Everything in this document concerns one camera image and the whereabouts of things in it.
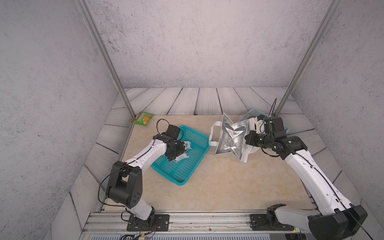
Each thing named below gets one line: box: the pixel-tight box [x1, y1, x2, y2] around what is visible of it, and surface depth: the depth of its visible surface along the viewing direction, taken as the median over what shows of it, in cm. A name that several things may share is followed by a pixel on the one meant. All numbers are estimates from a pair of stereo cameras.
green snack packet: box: [130, 112, 154, 126], surface depth 117 cm
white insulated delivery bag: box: [208, 112, 260, 164], surface depth 101 cm
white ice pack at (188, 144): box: [181, 141, 192, 149], surface depth 101 cm
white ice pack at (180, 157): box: [173, 153, 189, 163], surface depth 96 cm
